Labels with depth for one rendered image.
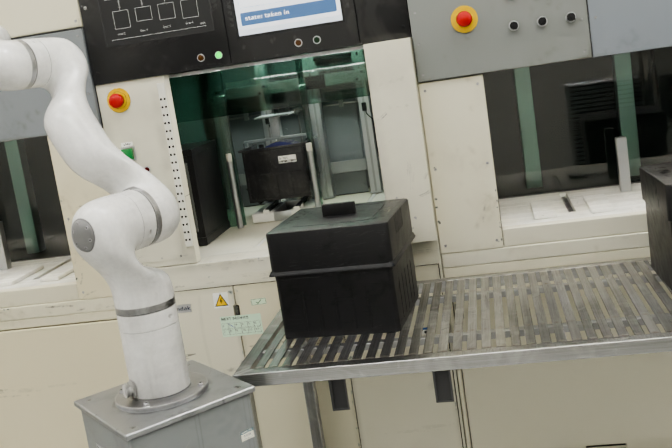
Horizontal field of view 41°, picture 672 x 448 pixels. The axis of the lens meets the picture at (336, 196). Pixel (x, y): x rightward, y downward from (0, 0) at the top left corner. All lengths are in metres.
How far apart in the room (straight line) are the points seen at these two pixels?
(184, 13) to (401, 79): 0.61
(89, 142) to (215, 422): 0.60
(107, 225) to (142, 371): 0.31
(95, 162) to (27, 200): 1.41
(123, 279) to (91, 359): 0.99
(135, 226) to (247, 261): 0.80
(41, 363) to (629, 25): 1.89
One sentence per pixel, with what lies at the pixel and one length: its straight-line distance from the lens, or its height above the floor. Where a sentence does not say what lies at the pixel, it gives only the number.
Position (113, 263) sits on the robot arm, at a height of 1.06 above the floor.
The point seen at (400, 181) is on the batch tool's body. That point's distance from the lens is 2.32.
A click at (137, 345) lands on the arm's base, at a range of 1.81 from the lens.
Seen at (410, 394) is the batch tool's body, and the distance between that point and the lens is 2.54.
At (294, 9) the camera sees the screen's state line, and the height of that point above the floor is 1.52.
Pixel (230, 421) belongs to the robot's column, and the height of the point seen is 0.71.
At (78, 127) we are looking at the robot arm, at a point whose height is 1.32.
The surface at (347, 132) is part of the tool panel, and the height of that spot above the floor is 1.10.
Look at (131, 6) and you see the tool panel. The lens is 2.51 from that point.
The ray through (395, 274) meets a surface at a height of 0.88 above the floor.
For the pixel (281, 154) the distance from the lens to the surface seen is 2.95.
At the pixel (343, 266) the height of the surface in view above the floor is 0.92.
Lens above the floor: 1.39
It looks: 9 degrees down
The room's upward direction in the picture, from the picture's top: 9 degrees counter-clockwise
